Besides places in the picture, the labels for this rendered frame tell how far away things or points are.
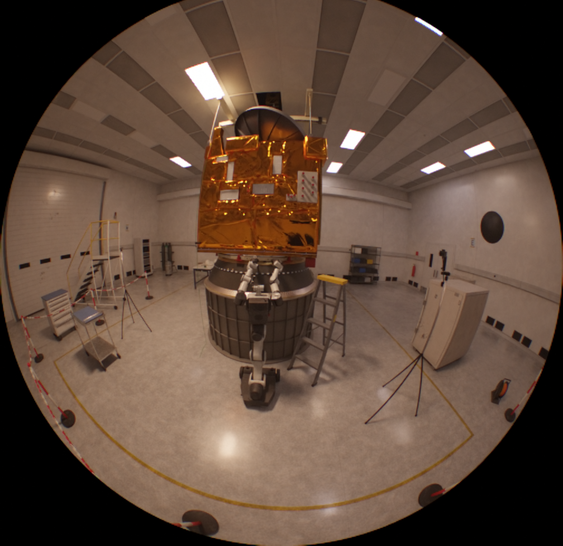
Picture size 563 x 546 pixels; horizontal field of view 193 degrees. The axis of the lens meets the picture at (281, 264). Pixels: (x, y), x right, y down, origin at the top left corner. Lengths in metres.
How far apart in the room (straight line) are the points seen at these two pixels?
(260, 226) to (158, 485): 3.49
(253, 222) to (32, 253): 7.68
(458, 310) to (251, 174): 3.87
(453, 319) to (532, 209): 4.89
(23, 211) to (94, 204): 3.47
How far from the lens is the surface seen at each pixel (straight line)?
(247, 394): 2.29
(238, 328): 2.68
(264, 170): 2.65
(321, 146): 2.78
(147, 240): 9.48
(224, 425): 2.27
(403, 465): 2.42
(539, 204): 6.96
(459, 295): 3.13
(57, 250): 8.03
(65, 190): 8.31
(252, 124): 3.57
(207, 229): 2.76
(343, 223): 8.37
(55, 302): 4.95
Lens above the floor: 2.02
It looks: 9 degrees down
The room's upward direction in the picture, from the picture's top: 3 degrees clockwise
